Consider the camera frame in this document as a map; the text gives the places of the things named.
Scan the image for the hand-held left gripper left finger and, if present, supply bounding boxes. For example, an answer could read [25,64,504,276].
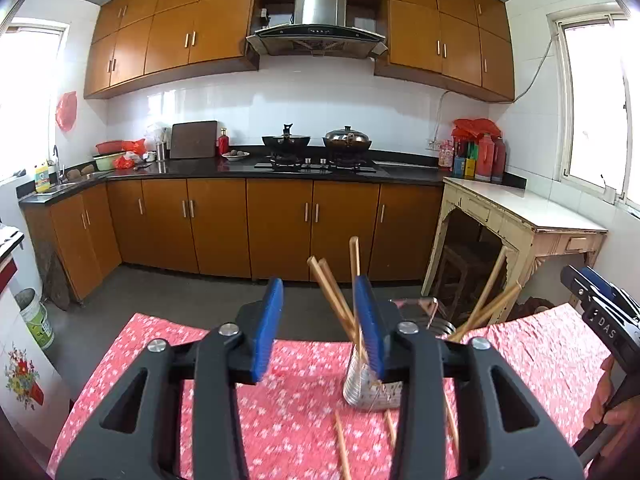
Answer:
[55,276,286,480]

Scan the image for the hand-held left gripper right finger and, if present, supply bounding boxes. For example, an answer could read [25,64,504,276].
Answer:
[351,274,586,480]

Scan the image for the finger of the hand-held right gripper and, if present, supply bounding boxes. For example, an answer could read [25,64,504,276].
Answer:
[560,264,601,313]
[580,266,640,313]

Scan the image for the metal wire chopstick holder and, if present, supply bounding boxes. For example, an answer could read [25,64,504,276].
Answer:
[342,297,457,413]

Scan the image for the set of wooden chopsticks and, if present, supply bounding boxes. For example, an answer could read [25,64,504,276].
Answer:
[306,236,523,480]

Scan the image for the person's right hand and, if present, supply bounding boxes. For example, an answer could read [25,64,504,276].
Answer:
[582,355,640,431]

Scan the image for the red floral tablecloth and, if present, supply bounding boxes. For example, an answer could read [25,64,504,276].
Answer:
[47,302,621,480]

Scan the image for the cream wooden side table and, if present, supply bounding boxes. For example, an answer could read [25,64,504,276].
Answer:
[421,176,608,326]

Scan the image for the wooden stool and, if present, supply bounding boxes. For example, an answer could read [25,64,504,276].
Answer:
[435,242,501,321]

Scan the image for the wooden base cabinets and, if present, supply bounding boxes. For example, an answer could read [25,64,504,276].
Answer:
[22,177,446,306]

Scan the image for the dark red thermos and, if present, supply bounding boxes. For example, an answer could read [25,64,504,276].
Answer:
[491,136,507,184]

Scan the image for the orange-red thermos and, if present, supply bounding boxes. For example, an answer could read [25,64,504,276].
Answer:
[475,133,495,182]

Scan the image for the gas stove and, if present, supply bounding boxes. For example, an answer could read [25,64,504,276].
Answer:
[254,156,378,176]

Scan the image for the black kitchen countertop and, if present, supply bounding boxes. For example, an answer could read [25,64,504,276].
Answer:
[17,145,526,206]

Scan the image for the large barred window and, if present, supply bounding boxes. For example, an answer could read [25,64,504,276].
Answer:
[547,10,640,211]

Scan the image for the red bag over thermoses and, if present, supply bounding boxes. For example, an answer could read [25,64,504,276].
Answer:
[452,118,502,141]

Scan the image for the wok with metal lid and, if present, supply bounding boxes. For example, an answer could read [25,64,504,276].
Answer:
[322,125,373,153]

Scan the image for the dark wooden cutting board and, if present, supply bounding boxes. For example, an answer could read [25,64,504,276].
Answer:
[170,121,219,160]

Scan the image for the dark mesh sack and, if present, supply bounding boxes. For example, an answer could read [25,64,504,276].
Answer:
[37,240,71,311]

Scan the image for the white plastic bag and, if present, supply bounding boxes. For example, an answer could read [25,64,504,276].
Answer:
[145,122,173,148]

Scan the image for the white paint bucket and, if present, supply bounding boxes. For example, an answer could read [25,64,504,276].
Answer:
[15,288,55,350]

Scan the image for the green basin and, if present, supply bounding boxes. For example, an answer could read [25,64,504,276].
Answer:
[92,152,128,172]

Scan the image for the steel sink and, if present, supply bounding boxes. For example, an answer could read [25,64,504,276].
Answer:
[50,170,113,195]

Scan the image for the white cabinet with flower sticker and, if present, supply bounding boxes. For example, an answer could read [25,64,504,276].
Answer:
[0,225,76,441]

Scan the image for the steel range hood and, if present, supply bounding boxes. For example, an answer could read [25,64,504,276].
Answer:
[245,0,390,59]

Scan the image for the black wok with handle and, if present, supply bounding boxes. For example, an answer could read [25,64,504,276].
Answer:
[261,123,311,158]

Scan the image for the wall cable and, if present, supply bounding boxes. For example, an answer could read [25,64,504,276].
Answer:
[435,35,558,151]

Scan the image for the red bag hanging on wall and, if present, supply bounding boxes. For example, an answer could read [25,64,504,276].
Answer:
[55,91,78,132]

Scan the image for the wooden wall cabinets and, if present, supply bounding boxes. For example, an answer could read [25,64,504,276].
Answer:
[83,0,516,103]

